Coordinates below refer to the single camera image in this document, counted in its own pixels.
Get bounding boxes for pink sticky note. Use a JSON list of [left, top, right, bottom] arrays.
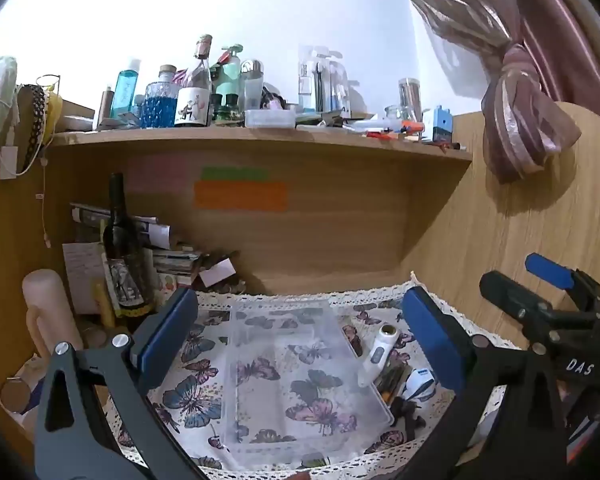
[[127, 156, 201, 194]]

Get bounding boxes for pale pink cylinder candle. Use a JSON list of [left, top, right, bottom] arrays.
[[22, 269, 84, 357]]

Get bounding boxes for blue and white box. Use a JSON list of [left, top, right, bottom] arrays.
[[432, 106, 455, 143]]

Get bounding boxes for black hair clip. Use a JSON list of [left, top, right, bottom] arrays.
[[390, 397, 427, 442]]

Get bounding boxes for white charger with cable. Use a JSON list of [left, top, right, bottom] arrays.
[[0, 110, 22, 181]]

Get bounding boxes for orange sticky note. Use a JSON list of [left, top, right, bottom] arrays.
[[194, 181, 289, 212]]

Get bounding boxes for green pump bottle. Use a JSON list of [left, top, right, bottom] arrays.
[[215, 44, 244, 97]]

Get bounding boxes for dark wine bottle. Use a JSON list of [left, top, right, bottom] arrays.
[[102, 172, 157, 318]]

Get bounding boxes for white and blue small device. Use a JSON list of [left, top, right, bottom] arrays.
[[402, 367, 437, 402]]

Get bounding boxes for green sticky note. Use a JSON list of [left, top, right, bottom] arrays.
[[201, 166, 270, 182]]

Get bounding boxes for clear plastic storage box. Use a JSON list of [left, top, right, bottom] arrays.
[[223, 300, 396, 467]]

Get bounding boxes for black patterned band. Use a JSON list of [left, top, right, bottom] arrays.
[[17, 84, 49, 172]]

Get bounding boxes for butterfly print tablecloth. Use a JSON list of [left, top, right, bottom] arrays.
[[105, 272, 521, 480]]

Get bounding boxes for dark pens bundle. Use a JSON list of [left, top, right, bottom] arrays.
[[375, 355, 413, 407]]

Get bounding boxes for white handheld thermometer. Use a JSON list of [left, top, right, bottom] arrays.
[[357, 324, 398, 388]]

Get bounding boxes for white fluffy cloth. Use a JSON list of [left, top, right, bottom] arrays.
[[0, 56, 19, 111]]

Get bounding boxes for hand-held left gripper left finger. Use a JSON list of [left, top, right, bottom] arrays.
[[34, 287, 201, 480]]

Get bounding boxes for brown tube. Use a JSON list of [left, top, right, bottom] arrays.
[[99, 89, 114, 131]]

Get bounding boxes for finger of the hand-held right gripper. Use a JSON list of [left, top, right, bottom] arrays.
[[525, 253, 600, 311], [480, 271, 556, 328]]

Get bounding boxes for clear bottle with white label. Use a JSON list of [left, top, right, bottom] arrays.
[[174, 35, 214, 127]]

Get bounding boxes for dark green ink bottles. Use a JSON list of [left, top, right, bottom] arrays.
[[214, 92, 244, 124]]

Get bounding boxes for yellow curved object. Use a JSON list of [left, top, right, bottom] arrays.
[[45, 87, 64, 134]]

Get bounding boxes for yellow stick candle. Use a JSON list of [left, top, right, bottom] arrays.
[[95, 282, 116, 329]]

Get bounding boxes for wooden shelf board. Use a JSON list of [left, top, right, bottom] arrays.
[[45, 126, 474, 162]]

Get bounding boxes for stack of books and papers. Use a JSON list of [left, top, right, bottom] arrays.
[[70, 202, 208, 292]]

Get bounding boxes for blue faceted glass bottle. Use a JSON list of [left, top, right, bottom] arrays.
[[140, 64, 180, 129]]

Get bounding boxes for small clear plastic case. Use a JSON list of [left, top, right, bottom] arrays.
[[244, 109, 297, 129]]

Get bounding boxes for pile of small stationery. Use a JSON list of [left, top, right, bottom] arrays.
[[350, 115, 467, 152]]

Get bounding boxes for small white purple box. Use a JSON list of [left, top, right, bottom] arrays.
[[199, 259, 237, 287]]

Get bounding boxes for glass jar with sticks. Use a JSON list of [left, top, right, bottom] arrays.
[[399, 78, 422, 120]]

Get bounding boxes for pink tied curtain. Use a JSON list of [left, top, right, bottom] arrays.
[[387, 0, 600, 184]]

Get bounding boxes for white notepad sheet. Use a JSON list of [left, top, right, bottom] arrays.
[[62, 242, 106, 314]]

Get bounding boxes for clear bottle with silver cap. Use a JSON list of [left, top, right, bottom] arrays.
[[240, 59, 265, 111]]

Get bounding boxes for tall blue liquid bottle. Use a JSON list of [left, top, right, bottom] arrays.
[[111, 58, 142, 121]]

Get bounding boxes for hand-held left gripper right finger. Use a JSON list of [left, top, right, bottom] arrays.
[[390, 285, 568, 480]]

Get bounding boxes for clear acrylic organiser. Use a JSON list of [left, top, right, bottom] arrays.
[[298, 46, 351, 114]]

